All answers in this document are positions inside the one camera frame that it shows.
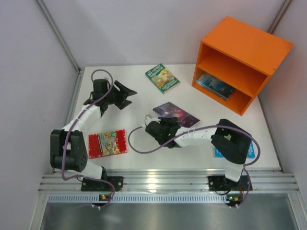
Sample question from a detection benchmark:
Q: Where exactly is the blue 26-Storey Treehouse book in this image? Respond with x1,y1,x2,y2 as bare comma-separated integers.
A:
213,142,256,159

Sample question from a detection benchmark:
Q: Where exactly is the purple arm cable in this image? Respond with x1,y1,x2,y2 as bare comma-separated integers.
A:
128,124,261,208
61,69,116,207

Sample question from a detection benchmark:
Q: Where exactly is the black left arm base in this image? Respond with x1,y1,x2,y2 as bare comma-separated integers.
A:
81,176,124,192

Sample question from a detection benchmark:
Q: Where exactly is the purple Robinson Crusoe book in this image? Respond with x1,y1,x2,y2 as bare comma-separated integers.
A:
153,102,200,127

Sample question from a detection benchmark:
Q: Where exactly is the teal 20000 Leagues book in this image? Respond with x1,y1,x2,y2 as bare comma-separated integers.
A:
196,72,235,101

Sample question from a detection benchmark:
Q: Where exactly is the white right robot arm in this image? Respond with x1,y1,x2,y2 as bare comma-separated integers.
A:
145,115,251,182

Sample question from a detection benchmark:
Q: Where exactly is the green Treehouse book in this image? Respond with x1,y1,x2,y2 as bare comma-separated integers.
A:
145,63,180,94

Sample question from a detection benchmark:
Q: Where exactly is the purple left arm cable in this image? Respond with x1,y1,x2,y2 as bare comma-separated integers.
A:
61,69,116,207

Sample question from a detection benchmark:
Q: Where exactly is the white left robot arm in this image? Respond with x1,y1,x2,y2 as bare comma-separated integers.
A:
50,79,137,180

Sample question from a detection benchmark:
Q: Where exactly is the aluminium mounting rail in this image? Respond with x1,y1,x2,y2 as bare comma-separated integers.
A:
38,170,299,205

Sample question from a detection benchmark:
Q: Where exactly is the orange wooden shelf cabinet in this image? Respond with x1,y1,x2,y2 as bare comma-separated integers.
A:
192,16,294,115

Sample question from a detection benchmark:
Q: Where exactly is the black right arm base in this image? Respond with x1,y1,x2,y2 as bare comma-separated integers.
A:
208,175,253,192

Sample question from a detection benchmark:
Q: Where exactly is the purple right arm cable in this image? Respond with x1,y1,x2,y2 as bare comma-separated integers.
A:
128,124,261,208

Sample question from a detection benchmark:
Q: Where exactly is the red comic cover book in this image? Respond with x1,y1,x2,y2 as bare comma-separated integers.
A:
88,129,127,159

